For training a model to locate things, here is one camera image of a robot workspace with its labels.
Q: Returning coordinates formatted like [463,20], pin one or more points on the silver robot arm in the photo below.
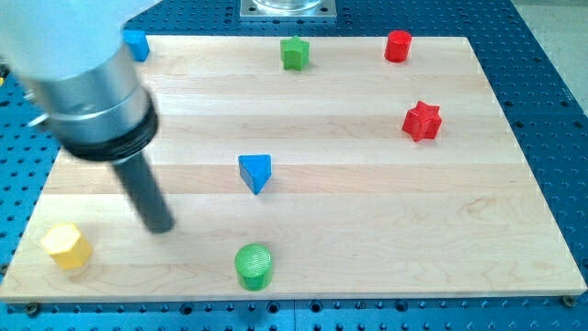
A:
[73,62]

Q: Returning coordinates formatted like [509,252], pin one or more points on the blue triangle block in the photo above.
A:
[255,170]

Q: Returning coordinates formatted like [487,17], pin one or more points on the wooden board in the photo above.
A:
[355,208]

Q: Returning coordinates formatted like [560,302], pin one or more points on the green cylinder block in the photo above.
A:
[254,267]

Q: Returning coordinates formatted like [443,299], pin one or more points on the green star block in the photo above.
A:
[294,53]

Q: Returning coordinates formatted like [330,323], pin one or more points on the red star block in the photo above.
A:
[422,122]

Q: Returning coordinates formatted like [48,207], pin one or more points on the red cylinder block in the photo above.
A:
[398,46]

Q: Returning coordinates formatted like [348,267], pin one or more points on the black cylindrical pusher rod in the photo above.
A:
[136,177]

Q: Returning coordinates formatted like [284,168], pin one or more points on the blue cube block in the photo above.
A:
[137,43]

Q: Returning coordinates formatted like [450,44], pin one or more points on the yellow hexagon block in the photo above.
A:
[67,246]

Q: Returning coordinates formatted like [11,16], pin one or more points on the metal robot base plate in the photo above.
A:
[259,9]

